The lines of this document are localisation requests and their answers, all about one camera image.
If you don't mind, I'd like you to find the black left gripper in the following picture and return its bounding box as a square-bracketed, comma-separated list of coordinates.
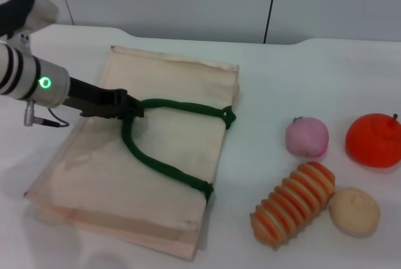
[64, 76, 145, 120]

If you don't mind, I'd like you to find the cream handbag with green handles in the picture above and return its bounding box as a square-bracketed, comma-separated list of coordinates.
[23, 45, 241, 262]

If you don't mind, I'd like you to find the orange toy fruit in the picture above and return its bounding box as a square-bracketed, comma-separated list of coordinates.
[345, 113, 401, 169]

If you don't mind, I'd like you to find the pink toy peach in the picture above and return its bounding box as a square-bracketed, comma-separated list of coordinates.
[284, 116, 330, 158]

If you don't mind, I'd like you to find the striped orange bread loaf toy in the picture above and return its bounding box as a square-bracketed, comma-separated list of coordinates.
[249, 161, 336, 250]

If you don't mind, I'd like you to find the beige round bun toy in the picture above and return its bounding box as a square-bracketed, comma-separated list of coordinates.
[328, 187, 382, 238]

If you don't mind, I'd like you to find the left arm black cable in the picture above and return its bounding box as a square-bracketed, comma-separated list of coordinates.
[24, 100, 70, 128]

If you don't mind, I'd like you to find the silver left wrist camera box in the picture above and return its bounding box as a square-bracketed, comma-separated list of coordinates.
[0, 0, 60, 41]

